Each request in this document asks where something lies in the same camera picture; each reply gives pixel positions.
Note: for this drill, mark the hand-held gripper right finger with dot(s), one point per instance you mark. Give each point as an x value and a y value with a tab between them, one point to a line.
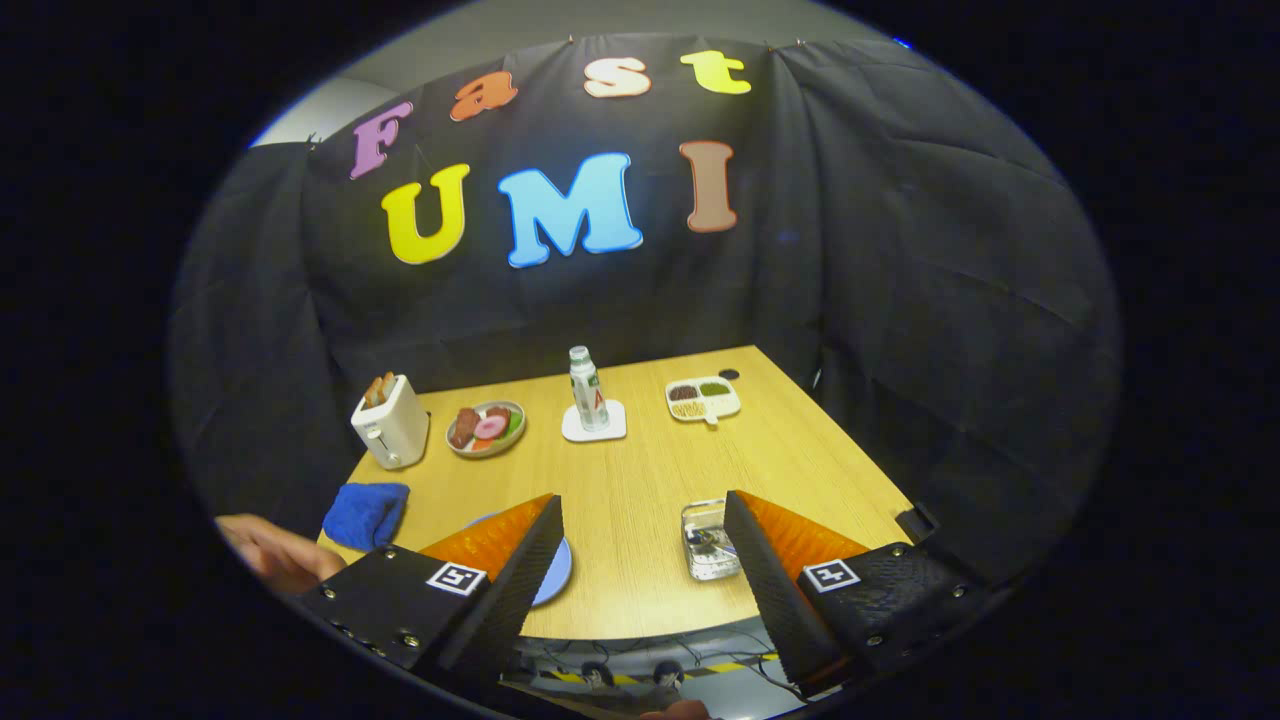
765	590

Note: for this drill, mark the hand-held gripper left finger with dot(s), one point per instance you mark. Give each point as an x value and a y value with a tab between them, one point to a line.
525	585

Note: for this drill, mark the blue round plate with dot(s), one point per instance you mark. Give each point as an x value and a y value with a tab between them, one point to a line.
555	575

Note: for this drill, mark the oval food plate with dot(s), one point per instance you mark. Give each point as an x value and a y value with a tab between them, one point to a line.
500	447

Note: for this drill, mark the white square coaster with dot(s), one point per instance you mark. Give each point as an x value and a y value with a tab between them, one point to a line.
575	432

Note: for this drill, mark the green lettuce leaf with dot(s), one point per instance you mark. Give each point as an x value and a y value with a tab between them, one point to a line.
514	424

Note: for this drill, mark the pink ham slice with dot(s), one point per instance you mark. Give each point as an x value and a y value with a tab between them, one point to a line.
482	428

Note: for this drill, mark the black table clamp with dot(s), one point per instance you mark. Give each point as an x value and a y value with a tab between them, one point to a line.
917	524

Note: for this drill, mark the brown meat piece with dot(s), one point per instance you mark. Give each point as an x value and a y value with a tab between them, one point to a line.
463	428

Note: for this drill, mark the blue folded cloth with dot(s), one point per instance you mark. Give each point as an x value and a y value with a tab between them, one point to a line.
365	515

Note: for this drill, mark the white divided snack tray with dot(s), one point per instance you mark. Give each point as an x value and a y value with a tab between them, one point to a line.
725	405

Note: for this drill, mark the clear drink bottle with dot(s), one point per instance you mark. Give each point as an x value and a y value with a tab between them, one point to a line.
590	400

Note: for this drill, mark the white toaster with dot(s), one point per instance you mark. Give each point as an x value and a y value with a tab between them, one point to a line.
395	430

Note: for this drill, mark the brown toast slice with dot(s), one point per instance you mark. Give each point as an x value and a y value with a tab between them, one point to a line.
373	393
388	386

